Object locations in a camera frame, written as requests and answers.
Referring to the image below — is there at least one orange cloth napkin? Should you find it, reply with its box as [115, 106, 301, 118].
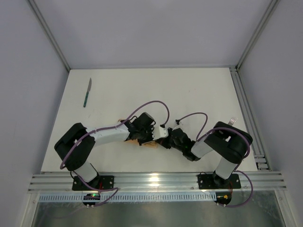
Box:
[125, 116, 157, 148]

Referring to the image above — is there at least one knife with green handle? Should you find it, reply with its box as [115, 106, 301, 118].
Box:
[83, 78, 92, 108]

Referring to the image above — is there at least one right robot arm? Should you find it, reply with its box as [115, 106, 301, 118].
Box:
[156, 122, 253, 189]

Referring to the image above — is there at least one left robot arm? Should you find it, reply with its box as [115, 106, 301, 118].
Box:
[54, 112, 155, 191]

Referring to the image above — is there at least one right small connector board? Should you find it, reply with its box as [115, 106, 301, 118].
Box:
[214, 192, 232, 206]

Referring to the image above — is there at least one left small controller board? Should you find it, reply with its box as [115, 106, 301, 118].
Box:
[82, 193, 100, 207]

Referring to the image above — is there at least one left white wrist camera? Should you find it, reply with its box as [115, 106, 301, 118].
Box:
[152, 126, 169, 140]

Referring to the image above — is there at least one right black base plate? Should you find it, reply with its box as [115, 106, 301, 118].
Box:
[197, 172, 241, 190]

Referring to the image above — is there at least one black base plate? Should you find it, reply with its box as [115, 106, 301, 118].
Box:
[72, 175, 114, 191]
[197, 172, 241, 190]

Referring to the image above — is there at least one slotted grey cable duct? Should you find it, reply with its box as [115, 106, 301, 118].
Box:
[38, 192, 215, 202]

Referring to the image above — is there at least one fork with green handle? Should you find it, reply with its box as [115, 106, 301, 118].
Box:
[228, 117, 238, 125]

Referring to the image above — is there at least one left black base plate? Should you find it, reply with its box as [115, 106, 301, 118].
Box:
[72, 175, 114, 191]

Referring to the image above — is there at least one aluminium front rail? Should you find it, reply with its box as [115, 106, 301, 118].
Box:
[28, 171, 287, 193]

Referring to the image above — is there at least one aluminium rail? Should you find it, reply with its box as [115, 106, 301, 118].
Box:
[230, 67, 271, 171]
[28, 171, 287, 193]

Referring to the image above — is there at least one right side aluminium rail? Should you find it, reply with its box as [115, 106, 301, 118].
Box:
[230, 67, 271, 171]

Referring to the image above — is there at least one left aluminium frame post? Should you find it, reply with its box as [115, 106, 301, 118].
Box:
[26, 0, 71, 72]

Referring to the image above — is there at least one aluminium frame post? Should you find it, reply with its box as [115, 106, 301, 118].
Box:
[235, 0, 280, 71]
[26, 0, 71, 72]

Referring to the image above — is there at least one right aluminium frame post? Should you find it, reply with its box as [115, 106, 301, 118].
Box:
[235, 0, 280, 71]

